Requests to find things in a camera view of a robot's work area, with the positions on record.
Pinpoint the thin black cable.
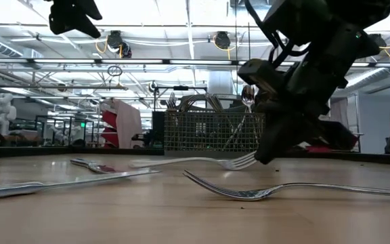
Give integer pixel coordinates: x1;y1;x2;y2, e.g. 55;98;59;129
234;0;239;85
246;22;252;60

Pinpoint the black equipment cabinet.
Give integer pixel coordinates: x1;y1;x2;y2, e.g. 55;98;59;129
151;110;165;148

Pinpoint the pink cover cloth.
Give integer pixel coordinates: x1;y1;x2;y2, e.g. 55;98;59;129
108;98;144;149

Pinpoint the silver fork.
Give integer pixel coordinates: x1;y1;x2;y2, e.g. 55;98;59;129
165;91;179;111
129;151;257;171
180;94;205;112
183;169;390;202

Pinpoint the white round column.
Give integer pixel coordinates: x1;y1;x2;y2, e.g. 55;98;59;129
208;70;234;99

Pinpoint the black aluminium table frame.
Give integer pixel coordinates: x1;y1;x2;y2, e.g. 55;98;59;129
0;144;390;166

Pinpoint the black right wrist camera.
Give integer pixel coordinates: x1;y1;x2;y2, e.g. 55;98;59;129
261;0;334;47

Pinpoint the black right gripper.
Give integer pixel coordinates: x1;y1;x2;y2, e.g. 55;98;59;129
238;20;382;166

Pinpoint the black wire loop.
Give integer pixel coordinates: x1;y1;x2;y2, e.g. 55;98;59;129
106;64;123;77

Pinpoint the grey metal shelf rack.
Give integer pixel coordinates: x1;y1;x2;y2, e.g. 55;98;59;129
330;94;364;153

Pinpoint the silver ventilation duct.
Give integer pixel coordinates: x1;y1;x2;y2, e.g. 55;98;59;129
345;66;390;89

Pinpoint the large silver spoon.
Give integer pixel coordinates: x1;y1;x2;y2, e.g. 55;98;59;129
241;84;260;143

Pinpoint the grey mesh silverware basket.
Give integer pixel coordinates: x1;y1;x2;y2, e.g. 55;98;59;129
162;93;267;159

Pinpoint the black overhead bar stand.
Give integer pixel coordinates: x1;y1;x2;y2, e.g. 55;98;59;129
152;85;209;109

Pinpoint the black workstation frame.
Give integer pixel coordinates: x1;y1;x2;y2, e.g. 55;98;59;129
35;115;96;147

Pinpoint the red plastic storage bin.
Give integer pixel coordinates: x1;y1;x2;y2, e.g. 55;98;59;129
305;145;333;153
101;127;120;147
101;110;118;129

